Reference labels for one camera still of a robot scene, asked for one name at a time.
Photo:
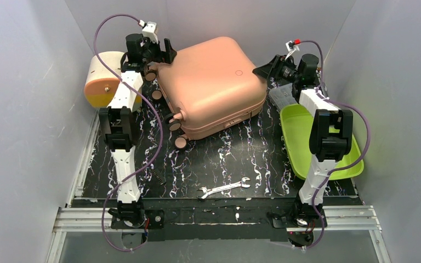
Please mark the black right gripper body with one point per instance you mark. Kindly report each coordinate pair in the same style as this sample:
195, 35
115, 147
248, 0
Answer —
271, 68

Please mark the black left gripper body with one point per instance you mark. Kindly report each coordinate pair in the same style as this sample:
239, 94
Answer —
164, 51

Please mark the pink hard-shell suitcase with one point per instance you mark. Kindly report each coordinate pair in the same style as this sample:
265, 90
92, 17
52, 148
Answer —
208, 87

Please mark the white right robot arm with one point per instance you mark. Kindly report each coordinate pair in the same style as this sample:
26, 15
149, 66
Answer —
330, 138

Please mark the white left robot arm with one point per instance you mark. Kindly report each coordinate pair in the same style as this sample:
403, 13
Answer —
117, 118

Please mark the silver open-end wrench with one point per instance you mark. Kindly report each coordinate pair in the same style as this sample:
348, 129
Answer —
243, 183

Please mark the clear plastic screw box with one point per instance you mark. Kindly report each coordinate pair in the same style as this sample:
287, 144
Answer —
282, 96

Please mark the green plastic tray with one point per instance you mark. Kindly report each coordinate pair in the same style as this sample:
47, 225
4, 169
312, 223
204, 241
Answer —
296, 123

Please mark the cream cylindrical drum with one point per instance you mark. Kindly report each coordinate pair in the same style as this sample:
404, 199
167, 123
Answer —
104, 89

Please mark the black spring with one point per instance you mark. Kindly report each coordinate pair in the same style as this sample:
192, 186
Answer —
160, 176

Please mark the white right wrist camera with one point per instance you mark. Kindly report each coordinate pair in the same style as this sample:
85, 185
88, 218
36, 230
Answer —
292, 47

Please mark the aluminium frame rail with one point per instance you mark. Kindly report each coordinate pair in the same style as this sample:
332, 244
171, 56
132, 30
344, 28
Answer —
80, 220

